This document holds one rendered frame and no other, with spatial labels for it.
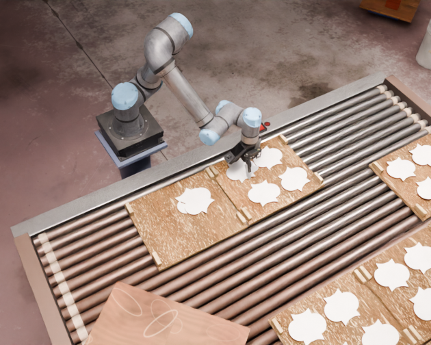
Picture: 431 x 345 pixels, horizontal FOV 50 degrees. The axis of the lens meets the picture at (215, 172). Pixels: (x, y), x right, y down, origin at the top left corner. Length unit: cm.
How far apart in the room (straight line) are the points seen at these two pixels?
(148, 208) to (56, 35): 285
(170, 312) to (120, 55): 295
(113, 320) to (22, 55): 315
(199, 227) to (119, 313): 50
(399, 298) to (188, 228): 87
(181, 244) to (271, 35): 294
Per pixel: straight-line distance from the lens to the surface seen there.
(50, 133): 369
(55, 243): 201
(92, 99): 387
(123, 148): 219
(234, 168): 211
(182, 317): 166
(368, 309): 189
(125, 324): 167
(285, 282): 188
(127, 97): 209
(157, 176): 212
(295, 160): 219
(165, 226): 194
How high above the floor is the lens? 260
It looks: 52 degrees down
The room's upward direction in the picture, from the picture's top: 3 degrees clockwise
